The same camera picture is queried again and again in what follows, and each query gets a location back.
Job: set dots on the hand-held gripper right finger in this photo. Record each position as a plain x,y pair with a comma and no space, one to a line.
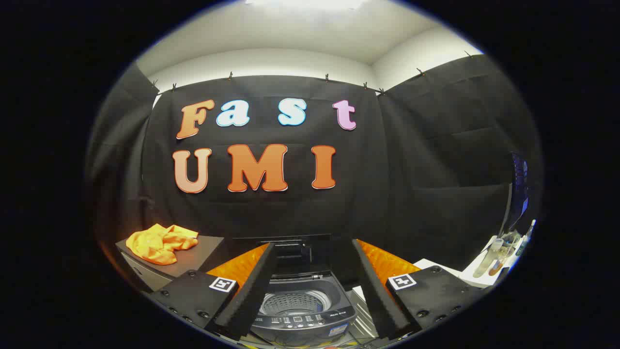
375,291

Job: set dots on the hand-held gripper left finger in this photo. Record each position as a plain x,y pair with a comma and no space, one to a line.
252,291

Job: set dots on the grey washing machine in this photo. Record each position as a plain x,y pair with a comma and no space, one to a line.
300,322

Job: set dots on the orange garment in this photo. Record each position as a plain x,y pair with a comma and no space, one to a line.
160,245

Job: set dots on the grey cabinet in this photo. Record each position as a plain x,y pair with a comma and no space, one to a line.
196,256

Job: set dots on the black backdrop cloth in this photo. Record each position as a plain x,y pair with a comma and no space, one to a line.
290,213

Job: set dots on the white side table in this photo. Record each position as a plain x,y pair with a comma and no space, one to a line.
472,279

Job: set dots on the clear plastic bottle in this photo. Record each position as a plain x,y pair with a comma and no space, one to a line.
486,262

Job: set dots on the amber liquid bottle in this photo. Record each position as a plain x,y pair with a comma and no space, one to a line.
499,264

